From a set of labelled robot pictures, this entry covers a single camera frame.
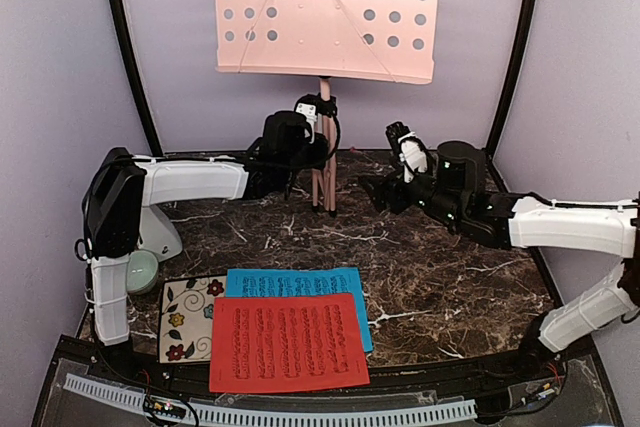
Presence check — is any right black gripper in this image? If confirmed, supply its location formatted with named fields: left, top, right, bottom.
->
left=359, top=156, right=467, bottom=227

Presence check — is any blue sheet music paper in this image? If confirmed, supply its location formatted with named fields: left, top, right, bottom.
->
left=226, top=267, right=374, bottom=353

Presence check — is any pink music stand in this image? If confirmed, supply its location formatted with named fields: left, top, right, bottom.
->
left=215, top=0, right=438, bottom=211

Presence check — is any red sheet music paper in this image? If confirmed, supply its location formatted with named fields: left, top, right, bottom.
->
left=209, top=293, right=370, bottom=394

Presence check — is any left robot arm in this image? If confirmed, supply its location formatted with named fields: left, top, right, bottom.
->
left=82, top=110, right=333, bottom=383

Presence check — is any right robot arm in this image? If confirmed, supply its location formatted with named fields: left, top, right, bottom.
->
left=359, top=135, right=639, bottom=381

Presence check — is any white metronome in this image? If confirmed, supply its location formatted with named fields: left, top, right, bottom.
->
left=138, top=205, right=183, bottom=262

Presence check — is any floral square plate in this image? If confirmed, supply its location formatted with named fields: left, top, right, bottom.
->
left=157, top=275, right=226, bottom=364

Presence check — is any pale green bowl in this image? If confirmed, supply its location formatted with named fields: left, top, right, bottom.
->
left=126, top=250, right=159, bottom=295

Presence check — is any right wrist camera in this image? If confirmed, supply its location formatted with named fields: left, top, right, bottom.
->
left=385, top=121, right=433, bottom=183

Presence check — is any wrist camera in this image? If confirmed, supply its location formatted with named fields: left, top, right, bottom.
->
left=294, top=94, right=337, bottom=143
left=385, top=121, right=433, bottom=183

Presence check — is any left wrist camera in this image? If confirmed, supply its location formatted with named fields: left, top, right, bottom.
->
left=294, top=94, right=337, bottom=143

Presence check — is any left black frame post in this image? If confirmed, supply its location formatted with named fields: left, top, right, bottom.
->
left=109, top=0, right=163, bottom=156

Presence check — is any black frame post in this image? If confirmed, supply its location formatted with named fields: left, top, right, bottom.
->
left=483, top=0, right=546, bottom=156
left=109, top=0, right=163, bottom=156

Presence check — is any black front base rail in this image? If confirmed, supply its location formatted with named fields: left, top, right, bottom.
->
left=33, top=324, right=622, bottom=426

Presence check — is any right black frame post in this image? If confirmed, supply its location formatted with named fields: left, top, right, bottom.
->
left=483, top=0, right=546, bottom=156

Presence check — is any grey slotted cable duct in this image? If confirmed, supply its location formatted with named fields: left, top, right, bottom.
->
left=63, top=374, right=477, bottom=426

